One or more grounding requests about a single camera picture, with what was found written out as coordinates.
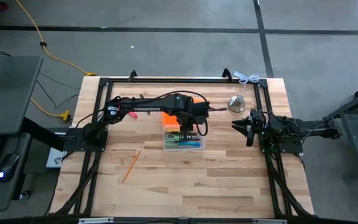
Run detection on white printed box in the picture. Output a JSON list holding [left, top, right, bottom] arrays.
[[47, 147, 65, 169]]

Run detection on metal cone weight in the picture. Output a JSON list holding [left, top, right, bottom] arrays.
[[228, 95, 247, 113]]

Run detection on green handled scissors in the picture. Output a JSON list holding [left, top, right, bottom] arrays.
[[164, 131, 185, 147]]

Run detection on black computer mouse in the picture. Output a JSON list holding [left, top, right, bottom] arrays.
[[0, 152, 21, 183]]

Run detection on yellow extension cord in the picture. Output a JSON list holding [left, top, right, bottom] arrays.
[[15, 0, 96, 77]]

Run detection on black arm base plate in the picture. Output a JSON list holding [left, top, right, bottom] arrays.
[[63, 128, 109, 152], [259, 136, 304, 154]]

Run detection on orange pencil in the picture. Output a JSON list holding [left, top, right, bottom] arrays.
[[122, 147, 144, 183]]

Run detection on yellow cord with plug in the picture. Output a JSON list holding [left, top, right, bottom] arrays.
[[30, 98, 71, 121]]

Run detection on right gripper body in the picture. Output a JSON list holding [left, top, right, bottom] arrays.
[[246, 108, 270, 147]]

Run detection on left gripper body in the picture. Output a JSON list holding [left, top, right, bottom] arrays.
[[166, 93, 210, 125]]

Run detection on white bundled cable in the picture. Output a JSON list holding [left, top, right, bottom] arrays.
[[233, 70, 260, 85]]

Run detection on clear supply box orange lid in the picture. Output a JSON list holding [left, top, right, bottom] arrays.
[[162, 96, 206, 152]]

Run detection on silver bracket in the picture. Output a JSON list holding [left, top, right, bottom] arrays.
[[78, 217, 114, 224], [252, 218, 288, 224]]

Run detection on dark grey desk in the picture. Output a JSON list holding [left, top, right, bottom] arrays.
[[0, 55, 44, 213]]

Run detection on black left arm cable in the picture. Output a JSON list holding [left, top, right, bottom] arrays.
[[154, 90, 228, 138]]

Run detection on black desk leg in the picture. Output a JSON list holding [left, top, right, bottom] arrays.
[[22, 117, 68, 152]]

